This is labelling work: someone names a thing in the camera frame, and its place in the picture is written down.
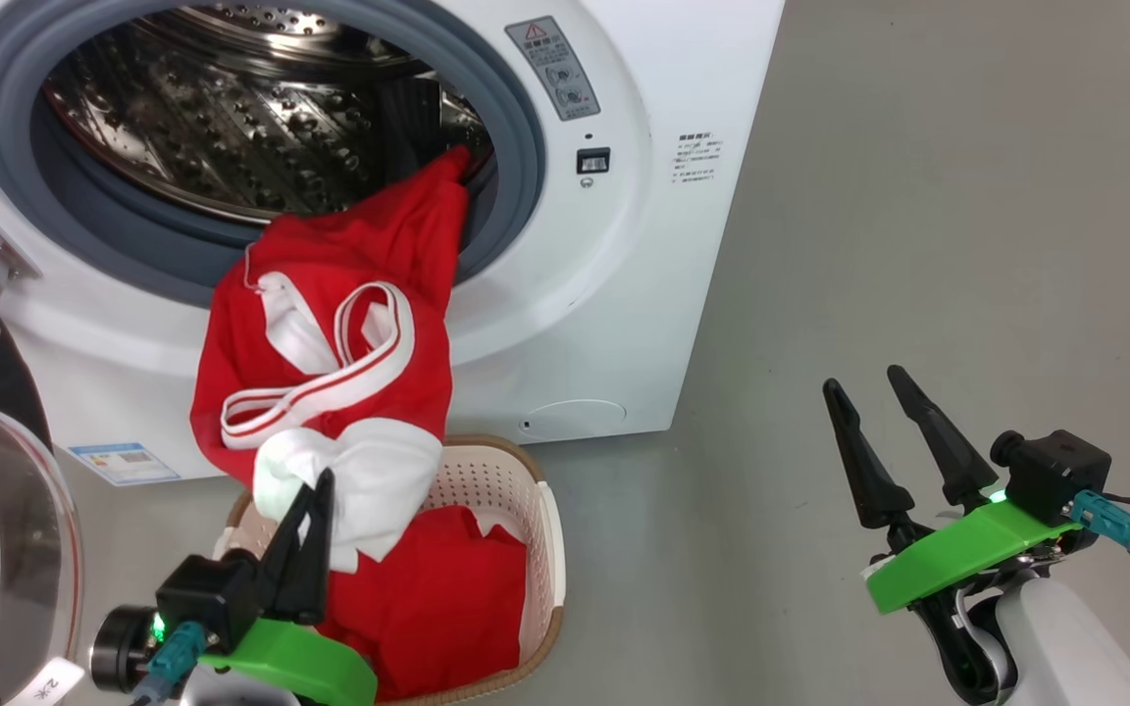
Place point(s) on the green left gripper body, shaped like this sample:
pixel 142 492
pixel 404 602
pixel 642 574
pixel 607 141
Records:
pixel 320 667

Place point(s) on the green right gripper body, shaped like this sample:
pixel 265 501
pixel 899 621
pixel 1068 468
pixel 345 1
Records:
pixel 967 554

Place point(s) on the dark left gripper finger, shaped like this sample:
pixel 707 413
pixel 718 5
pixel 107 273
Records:
pixel 320 559
pixel 282 579

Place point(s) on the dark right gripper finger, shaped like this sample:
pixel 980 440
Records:
pixel 871 480
pixel 952 456

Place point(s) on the red and white garment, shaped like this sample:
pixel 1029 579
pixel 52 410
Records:
pixel 330 255

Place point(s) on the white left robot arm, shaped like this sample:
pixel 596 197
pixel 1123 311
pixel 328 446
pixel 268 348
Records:
pixel 231 698

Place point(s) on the cream perforated basket brown rim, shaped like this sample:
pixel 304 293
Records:
pixel 526 510

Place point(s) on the white front-load washing machine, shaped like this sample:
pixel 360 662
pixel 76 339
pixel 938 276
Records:
pixel 575 294

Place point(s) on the grey rubber door seal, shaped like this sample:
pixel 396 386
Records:
pixel 114 245

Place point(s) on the black door latch slot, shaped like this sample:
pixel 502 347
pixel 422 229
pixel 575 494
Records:
pixel 593 161

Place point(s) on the blue energy label sticker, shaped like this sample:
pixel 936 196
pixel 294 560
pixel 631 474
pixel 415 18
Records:
pixel 124 463

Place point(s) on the round white filter cover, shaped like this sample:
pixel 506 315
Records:
pixel 575 420

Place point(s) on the perforated steel drum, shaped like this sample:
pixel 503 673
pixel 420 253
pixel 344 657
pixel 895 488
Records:
pixel 212 127

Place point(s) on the grey warning label sticker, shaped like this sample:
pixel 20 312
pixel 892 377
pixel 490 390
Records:
pixel 553 67

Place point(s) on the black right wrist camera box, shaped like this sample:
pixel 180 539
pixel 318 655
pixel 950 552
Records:
pixel 1055 476

